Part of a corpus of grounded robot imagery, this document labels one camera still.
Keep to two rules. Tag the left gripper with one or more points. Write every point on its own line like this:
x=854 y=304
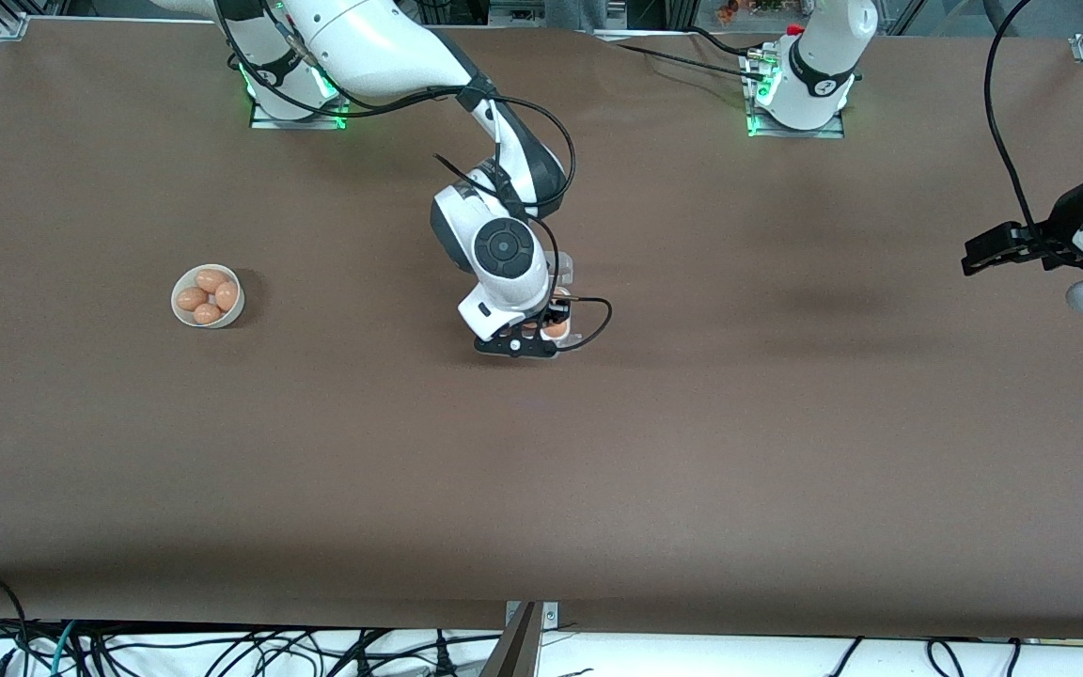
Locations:
x=1057 y=224

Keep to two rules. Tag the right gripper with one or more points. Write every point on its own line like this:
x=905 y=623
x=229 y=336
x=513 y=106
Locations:
x=558 y=306

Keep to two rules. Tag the clear plastic egg carton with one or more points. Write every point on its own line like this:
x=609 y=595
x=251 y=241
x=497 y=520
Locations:
x=564 y=268

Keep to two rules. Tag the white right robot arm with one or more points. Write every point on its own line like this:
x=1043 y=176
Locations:
x=363 y=47

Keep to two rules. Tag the brown table cover sheet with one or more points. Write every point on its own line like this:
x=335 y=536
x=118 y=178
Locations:
x=541 y=470

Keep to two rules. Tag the grey trousers of person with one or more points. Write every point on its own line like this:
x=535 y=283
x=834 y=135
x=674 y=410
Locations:
x=574 y=14

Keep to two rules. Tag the white round bowl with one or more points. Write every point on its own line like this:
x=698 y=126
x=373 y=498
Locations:
x=180 y=318

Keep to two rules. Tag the dark metal bar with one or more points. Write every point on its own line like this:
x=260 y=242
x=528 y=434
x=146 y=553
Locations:
x=513 y=649

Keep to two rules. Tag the colourful shelf clutter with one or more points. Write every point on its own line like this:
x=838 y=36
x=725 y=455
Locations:
x=748 y=9

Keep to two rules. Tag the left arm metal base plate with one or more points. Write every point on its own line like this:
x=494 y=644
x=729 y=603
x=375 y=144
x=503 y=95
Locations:
x=758 y=132

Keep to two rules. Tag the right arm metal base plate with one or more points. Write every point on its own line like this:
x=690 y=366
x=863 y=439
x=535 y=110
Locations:
x=264 y=122

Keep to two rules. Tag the grey metal edge bracket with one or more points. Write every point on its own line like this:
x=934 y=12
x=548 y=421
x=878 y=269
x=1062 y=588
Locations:
x=551 y=616

